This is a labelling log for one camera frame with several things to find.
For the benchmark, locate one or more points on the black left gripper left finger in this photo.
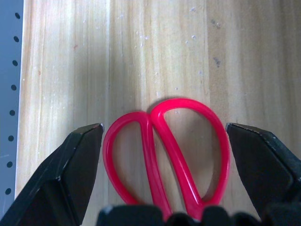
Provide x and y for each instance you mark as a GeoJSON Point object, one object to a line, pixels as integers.
{"type": "Point", "coordinates": [58, 174]}

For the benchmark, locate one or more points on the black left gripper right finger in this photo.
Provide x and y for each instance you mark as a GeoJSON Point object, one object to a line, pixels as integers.
{"type": "Point", "coordinates": [263, 164]}

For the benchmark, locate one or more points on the grey metal pegboard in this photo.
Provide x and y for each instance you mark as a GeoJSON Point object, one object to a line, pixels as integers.
{"type": "Point", "coordinates": [7, 70]}

